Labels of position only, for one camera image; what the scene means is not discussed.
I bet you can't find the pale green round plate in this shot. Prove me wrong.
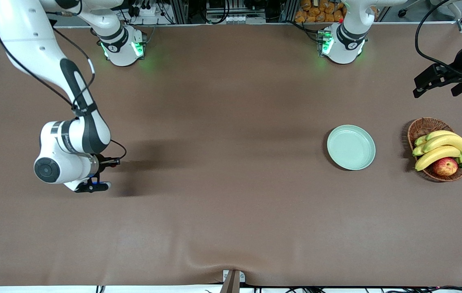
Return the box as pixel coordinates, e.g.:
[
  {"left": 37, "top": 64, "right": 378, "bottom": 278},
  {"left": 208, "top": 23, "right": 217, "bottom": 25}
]
[{"left": 327, "top": 125, "right": 376, "bottom": 171}]

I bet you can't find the brown table mat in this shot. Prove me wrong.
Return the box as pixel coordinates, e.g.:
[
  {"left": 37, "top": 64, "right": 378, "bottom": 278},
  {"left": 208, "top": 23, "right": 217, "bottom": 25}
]
[{"left": 0, "top": 22, "right": 462, "bottom": 287}]

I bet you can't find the orange snack bag pile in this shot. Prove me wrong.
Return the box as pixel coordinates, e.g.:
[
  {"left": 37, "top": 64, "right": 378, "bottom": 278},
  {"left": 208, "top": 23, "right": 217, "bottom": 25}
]
[{"left": 295, "top": 0, "right": 347, "bottom": 23}]

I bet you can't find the aluminium frame post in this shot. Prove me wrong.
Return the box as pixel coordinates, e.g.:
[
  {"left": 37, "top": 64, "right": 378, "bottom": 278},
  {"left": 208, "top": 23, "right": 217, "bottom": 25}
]
[{"left": 170, "top": 0, "right": 189, "bottom": 24}]

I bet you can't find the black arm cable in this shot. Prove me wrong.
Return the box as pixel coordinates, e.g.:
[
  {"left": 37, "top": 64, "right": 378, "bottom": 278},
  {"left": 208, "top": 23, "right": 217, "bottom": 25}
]
[
  {"left": 415, "top": 0, "right": 462, "bottom": 79},
  {"left": 0, "top": 10, "right": 127, "bottom": 161}
]

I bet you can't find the white power strip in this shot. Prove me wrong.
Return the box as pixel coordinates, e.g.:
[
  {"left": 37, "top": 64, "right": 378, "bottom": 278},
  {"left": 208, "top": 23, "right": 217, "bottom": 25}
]
[{"left": 127, "top": 0, "right": 162, "bottom": 17}]

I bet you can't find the red yellow apple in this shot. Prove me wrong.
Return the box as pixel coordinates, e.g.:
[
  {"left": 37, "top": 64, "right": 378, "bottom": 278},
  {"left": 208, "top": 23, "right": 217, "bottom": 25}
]
[{"left": 432, "top": 157, "right": 458, "bottom": 177}]

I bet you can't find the brown wicker basket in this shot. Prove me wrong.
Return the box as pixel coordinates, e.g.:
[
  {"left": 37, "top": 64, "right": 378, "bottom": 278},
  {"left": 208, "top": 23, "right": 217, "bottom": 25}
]
[{"left": 407, "top": 117, "right": 462, "bottom": 182}]

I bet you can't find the white electrical device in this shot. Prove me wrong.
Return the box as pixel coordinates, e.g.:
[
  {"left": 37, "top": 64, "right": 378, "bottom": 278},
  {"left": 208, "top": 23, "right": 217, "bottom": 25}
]
[{"left": 206, "top": 14, "right": 266, "bottom": 24}]

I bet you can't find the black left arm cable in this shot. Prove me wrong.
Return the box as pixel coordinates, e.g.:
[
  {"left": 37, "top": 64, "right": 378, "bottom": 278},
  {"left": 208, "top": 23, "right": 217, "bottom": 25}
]
[{"left": 415, "top": 0, "right": 462, "bottom": 79}]

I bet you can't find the metal table bracket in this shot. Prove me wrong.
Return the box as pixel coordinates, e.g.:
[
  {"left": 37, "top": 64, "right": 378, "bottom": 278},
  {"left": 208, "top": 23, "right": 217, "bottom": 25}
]
[{"left": 223, "top": 270, "right": 246, "bottom": 283}]

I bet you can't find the large yellow banana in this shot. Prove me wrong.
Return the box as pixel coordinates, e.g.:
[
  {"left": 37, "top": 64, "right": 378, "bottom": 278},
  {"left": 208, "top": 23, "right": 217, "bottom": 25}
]
[
  {"left": 425, "top": 130, "right": 458, "bottom": 141},
  {"left": 422, "top": 134, "right": 462, "bottom": 153},
  {"left": 414, "top": 146, "right": 462, "bottom": 172}
]

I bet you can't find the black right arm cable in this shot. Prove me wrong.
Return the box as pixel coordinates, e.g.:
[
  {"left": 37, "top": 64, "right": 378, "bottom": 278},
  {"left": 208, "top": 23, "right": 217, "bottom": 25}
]
[{"left": 0, "top": 10, "right": 127, "bottom": 161}]

